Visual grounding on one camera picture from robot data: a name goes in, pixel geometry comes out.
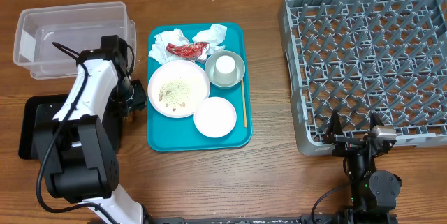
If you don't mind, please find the clear plastic bin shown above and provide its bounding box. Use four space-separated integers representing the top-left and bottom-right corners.
13 1 137 80

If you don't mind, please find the red foil wrapper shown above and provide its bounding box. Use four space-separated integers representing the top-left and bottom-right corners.
166 42 209 60

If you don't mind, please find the grey dishwasher rack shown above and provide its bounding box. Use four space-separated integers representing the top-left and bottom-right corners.
279 0 446 156

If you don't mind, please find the teal serving tray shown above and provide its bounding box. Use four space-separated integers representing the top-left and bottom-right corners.
147 22 253 152

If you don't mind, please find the white paper cup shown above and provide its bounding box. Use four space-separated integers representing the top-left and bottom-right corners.
214 55 237 85

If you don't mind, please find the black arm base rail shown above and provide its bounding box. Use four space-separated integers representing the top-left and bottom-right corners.
146 214 399 224

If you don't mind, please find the white napkin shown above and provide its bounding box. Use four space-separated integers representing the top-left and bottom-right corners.
193 24 228 55
148 29 190 65

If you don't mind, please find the large pink plate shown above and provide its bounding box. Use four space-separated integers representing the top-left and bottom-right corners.
147 60 210 118

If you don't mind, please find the rice food scraps pile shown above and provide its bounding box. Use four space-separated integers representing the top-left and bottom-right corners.
158 79 191 112

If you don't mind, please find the grey bowl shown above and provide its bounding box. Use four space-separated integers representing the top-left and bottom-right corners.
205 50 246 89

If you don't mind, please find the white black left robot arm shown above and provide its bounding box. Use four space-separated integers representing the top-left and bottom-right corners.
33 35 151 223

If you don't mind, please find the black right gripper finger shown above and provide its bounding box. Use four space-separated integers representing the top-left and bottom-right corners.
369 112 383 128
322 110 344 144

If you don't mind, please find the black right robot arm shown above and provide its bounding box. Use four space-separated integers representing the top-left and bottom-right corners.
311 110 402 223

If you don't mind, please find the wooden chopstick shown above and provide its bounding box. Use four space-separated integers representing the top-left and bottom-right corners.
240 57 248 128

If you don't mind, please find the black plastic tray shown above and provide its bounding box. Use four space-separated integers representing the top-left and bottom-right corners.
18 94 123 160

